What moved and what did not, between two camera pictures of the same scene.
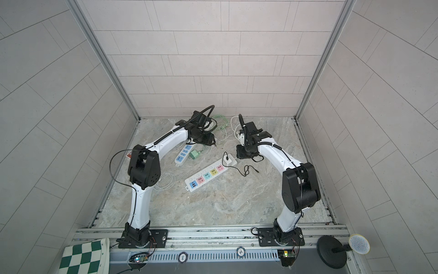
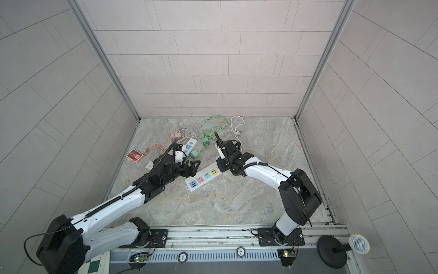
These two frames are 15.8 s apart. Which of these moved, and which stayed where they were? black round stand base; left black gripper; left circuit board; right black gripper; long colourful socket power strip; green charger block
Moved: left black gripper; right black gripper
Stayed: black round stand base; green charger block; long colourful socket power strip; left circuit board
